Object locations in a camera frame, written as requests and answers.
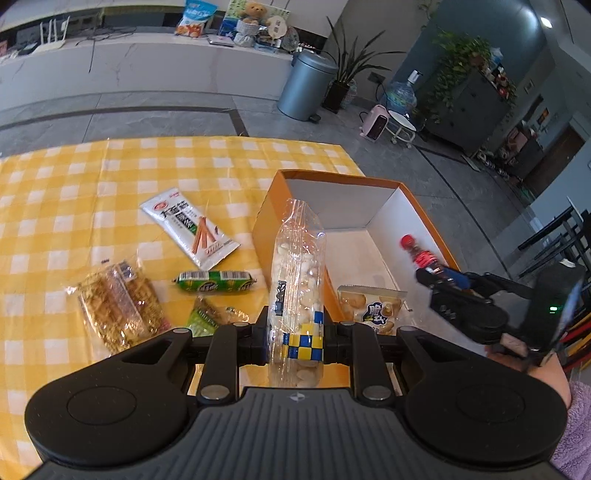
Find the small cola bottle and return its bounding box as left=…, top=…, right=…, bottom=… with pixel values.
left=400, top=234, right=453, bottom=283

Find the white biscuit snack bag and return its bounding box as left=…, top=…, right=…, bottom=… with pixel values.
left=338, top=285, right=407, bottom=336

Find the clear checkered candy bag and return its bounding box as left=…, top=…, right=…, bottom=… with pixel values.
left=267, top=199, right=327, bottom=389

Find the green sausage stick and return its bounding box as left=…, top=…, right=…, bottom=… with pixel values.
left=172, top=271, right=256, bottom=293

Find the white spicy stick packet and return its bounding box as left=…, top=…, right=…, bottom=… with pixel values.
left=140, top=188, right=239, bottom=271

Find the clear waffle cake packet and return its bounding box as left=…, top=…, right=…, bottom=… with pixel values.
left=65, top=260, right=170, bottom=355

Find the purple fuzzy sleeve forearm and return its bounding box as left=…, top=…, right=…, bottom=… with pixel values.
left=551, top=381, right=591, bottom=480

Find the person's right hand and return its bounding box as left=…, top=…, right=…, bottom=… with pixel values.
left=485, top=346, right=572, bottom=408

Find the small green snack packet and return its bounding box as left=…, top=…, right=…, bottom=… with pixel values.
left=186, top=296, right=250, bottom=337

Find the orange cardboard box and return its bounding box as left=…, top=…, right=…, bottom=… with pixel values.
left=252, top=170, right=467, bottom=346

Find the white round stool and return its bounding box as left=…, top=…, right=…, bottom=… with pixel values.
left=386, top=110, right=417, bottom=148

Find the pink small heater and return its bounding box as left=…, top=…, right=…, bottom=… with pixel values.
left=360, top=104, right=390, bottom=142

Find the dark blue cabinet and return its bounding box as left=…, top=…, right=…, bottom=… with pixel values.
left=425, top=72, right=510, bottom=154

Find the water jug with pump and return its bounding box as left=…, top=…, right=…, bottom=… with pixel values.
left=386, top=70, right=421, bottom=117

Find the yellow checkered tablecloth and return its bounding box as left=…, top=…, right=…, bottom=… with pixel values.
left=1, top=137, right=359, bottom=479

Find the trailing ivy plant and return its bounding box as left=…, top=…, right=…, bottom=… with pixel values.
left=424, top=30, right=491, bottom=123

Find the potted floor plant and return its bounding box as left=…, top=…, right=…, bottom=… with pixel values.
left=322, top=18, right=405, bottom=114

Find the grey metal trash bin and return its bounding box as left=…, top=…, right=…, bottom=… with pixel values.
left=276, top=50, right=338, bottom=123

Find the white tv console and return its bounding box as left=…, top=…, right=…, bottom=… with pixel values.
left=1, top=33, right=291, bottom=110

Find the teddy bear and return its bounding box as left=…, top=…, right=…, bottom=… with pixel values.
left=233, top=2, right=270, bottom=47

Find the blue snack bag on console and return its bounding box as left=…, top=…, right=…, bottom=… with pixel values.
left=174, top=0, right=217, bottom=38

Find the white wifi router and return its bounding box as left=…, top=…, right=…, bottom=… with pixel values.
left=33, top=16, right=70, bottom=54

